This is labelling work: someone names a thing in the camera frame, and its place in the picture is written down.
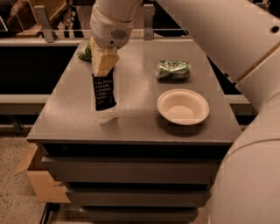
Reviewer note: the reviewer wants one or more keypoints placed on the metal railing post left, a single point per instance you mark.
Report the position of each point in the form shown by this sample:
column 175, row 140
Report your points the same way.
column 40, row 11

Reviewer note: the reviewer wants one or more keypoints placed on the cardboard box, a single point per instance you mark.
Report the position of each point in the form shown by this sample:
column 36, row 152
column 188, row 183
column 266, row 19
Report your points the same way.
column 45, row 187

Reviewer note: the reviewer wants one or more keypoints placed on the crushed green soda can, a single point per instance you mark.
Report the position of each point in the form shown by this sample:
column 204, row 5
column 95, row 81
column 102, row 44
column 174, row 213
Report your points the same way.
column 173, row 70

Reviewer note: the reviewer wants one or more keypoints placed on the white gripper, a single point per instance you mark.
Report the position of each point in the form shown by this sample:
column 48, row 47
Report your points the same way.
column 108, row 31

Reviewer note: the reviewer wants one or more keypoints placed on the black rxbar chocolate bar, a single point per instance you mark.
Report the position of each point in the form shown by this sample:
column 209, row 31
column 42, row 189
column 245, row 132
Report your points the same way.
column 104, row 91

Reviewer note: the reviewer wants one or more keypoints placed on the metal railing post middle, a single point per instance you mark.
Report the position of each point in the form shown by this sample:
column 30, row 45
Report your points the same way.
column 148, row 13

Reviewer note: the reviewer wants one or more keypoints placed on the green chip bag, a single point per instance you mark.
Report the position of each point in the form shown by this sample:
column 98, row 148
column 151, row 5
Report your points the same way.
column 86, row 54

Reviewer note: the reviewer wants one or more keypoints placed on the white paper bowl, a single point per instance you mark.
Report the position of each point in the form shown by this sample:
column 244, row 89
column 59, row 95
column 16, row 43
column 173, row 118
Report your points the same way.
column 183, row 107

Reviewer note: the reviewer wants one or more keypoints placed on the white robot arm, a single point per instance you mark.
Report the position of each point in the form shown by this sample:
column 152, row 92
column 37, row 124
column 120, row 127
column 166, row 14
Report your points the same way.
column 243, row 41

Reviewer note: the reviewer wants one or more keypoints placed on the metal railing post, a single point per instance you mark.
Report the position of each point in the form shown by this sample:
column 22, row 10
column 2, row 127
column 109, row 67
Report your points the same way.
column 148, row 13
column 40, row 11

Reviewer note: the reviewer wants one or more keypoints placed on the grey drawer cabinet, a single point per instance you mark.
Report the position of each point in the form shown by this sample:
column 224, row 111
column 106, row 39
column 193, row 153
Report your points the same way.
column 128, row 163

